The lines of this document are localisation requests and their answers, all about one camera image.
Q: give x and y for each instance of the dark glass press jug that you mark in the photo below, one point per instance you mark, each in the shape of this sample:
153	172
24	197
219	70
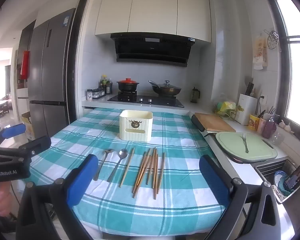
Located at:
195	95

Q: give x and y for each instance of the large metal spoon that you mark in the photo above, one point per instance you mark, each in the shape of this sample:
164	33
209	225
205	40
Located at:
118	163

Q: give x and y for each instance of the dark wok with glass lid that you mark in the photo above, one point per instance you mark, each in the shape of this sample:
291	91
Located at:
166	90

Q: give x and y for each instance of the white label spice jar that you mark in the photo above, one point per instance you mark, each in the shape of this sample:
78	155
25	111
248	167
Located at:
89	95

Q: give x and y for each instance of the plastic bag of sponges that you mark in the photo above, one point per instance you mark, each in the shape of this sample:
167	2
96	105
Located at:
225	108

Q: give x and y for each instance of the black smartphone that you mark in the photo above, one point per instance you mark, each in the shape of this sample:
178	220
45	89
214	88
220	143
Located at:
293	178

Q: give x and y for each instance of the black glass gas cooktop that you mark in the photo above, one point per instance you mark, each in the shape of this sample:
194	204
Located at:
160	101

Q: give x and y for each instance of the garlic bulbs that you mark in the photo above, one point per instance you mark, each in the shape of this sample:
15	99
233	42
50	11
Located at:
286	126

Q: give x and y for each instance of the grey kitchen spatula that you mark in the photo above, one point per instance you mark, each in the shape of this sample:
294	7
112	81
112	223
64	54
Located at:
248	81

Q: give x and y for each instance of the grey refrigerator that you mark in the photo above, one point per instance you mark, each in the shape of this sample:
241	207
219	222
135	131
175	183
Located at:
52	80

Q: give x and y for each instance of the black clay pot red lid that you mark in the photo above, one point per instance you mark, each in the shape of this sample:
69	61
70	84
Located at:
127	86

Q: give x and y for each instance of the black range hood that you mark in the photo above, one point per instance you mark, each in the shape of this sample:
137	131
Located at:
150	52

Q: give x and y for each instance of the yellow printed cup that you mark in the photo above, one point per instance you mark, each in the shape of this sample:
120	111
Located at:
253	123

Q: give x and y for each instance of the purple soap bottle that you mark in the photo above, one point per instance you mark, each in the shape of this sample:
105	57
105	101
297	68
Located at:
268	128

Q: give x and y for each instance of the white wall cabinet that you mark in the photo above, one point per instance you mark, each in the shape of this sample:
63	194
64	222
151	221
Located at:
152	10

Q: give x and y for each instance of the yellow cap oil bottle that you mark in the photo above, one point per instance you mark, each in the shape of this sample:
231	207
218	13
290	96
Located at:
104	82

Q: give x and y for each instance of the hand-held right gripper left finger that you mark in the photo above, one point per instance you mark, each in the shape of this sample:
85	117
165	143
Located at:
82	180

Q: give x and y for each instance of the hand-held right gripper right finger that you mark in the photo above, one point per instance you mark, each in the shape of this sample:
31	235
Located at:
212	180

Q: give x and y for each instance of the wooden cutting board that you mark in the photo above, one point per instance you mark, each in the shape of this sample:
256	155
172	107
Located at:
215	122

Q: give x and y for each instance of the dark wooden furniture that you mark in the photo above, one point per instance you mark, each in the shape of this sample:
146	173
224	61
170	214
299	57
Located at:
0	106

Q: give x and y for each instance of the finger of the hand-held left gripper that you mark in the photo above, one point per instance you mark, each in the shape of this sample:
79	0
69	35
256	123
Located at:
13	130
37	145

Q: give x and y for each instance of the wall calendar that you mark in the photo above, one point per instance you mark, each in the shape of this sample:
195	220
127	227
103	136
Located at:
260	52

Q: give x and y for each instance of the small dark knife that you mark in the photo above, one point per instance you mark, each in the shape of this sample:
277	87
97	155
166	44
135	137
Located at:
267	144

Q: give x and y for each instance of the teal checked tablecloth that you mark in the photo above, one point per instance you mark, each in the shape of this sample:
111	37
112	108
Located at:
180	135

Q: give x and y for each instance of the cream ribbed utensil holder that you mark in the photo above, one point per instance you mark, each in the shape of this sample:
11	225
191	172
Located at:
136	130

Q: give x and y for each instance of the black door frame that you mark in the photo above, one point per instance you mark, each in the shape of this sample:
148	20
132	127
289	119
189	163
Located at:
80	55

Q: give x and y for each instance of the person's left hand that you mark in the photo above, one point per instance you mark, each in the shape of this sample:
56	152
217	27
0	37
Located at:
1	202

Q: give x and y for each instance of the rack of spice jars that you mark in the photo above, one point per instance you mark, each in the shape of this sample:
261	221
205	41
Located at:
99	93

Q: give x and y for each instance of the small metal spoon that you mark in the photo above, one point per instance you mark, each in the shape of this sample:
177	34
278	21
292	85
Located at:
102	162

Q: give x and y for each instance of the clear drinking glass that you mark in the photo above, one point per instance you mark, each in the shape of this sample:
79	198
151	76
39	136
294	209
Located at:
277	138

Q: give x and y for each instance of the red wall hanging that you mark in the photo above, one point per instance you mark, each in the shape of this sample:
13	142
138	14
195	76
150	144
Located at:
25	65

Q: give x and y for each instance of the cardboard box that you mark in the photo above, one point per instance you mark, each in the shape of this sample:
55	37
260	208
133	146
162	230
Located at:
27	126

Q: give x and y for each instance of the dark sauce bottle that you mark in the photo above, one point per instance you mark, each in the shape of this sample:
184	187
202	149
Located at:
109	87

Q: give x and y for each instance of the bunch of wooden chopsticks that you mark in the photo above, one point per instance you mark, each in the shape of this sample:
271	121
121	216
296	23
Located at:
152	170

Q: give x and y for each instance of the blue patterned bowl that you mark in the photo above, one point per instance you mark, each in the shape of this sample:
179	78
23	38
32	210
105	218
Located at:
280	178

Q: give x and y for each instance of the window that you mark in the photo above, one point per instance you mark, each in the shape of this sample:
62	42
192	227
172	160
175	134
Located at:
297	80

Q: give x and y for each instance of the white knife block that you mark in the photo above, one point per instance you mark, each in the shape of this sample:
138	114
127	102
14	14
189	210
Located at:
247	110

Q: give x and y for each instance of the metal fork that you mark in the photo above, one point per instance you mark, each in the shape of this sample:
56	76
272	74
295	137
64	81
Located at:
245	143

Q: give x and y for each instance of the black oblong bar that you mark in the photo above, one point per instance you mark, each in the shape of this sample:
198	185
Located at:
197	125

